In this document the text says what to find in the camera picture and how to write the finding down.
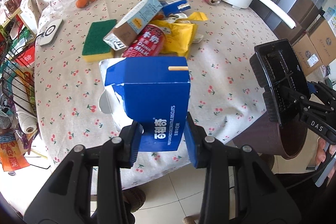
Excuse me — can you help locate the blue biscuit box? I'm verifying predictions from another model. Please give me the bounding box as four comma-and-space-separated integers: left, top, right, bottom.
98, 56, 191, 152

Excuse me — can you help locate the dark brown trash bin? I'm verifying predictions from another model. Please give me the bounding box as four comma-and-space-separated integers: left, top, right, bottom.
233, 113, 307, 160

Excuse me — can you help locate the person's right hand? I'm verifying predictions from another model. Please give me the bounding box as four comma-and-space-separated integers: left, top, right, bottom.
315, 138, 335, 180

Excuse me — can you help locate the brown fuzzy slipper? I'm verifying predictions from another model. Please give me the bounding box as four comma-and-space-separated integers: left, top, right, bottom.
122, 186, 146, 213

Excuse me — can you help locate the cardboard box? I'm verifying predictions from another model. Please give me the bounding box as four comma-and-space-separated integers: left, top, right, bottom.
292, 17, 335, 76

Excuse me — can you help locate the green yellow sponge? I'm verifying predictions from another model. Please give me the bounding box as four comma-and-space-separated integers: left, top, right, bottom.
81, 19, 117, 63

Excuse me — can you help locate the yellow plastic bag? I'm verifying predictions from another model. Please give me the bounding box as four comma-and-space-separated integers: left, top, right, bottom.
150, 12, 208, 57

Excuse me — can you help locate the light blue milk carton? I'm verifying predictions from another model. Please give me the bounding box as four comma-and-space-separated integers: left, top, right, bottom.
103, 0, 162, 51

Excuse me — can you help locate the red milk drink can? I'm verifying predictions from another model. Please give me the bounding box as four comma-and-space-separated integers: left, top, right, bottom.
122, 24, 165, 57

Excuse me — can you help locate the small blue carton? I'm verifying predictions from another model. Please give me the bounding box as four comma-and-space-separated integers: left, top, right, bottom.
160, 0, 191, 17

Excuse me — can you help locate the black wire rack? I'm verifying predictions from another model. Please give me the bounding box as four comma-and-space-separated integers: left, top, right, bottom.
1, 38, 37, 118

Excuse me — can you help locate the white wireless charger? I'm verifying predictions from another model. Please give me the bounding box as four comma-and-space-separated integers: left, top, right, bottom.
35, 19, 63, 48

